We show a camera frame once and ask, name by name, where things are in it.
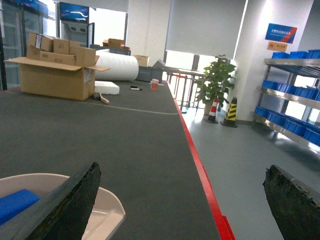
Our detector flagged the green potted plant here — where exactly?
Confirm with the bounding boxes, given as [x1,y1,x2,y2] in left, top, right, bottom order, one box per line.
[195,55,238,113]

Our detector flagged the orange wall sign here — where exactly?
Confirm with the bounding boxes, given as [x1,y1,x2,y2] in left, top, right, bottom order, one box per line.
[267,41,288,52]

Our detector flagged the black marker pen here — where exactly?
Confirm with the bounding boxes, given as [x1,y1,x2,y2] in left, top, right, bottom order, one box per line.
[130,85,143,91]

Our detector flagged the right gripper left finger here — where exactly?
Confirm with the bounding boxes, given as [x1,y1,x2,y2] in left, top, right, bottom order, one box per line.
[0,161,101,240]

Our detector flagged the wall mounted screen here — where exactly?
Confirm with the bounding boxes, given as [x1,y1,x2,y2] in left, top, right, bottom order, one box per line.
[59,2,89,23]

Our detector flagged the large open cardboard box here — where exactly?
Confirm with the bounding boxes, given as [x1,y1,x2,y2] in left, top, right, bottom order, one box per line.
[6,32,109,101]

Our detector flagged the white foam roll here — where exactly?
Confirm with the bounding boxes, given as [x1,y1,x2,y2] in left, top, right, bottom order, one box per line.
[95,50,139,81]

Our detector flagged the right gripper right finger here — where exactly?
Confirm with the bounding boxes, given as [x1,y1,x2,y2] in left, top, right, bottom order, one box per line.
[262,164,320,240]

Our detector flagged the beige plastic dustpan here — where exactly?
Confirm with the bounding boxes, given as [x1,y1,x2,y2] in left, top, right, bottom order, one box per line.
[0,173,126,240]

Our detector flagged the red white traffic cone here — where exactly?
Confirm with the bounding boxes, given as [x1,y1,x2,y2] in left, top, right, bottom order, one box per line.
[204,98,218,124]

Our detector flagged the blue wall sign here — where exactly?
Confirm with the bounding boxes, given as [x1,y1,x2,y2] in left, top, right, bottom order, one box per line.
[265,23,298,44]

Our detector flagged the blue plastic block part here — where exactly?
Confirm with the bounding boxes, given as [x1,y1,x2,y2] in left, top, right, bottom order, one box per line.
[0,189,41,225]

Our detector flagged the white foam block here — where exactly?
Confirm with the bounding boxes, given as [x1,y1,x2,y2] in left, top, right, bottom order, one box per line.
[94,80,120,95]

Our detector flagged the yellow black traffic cone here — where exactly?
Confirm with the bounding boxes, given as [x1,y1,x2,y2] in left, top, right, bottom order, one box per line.
[220,97,238,128]

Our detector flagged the clear cup with orange drink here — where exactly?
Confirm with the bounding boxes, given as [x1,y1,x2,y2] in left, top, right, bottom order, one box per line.
[150,79,159,91]

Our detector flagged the steel shelf rack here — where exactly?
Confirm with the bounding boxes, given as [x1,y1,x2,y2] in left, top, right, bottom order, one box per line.
[250,49,320,153]

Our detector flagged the grey plastic crate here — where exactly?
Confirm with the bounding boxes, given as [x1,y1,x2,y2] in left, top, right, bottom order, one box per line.
[136,66,163,84]

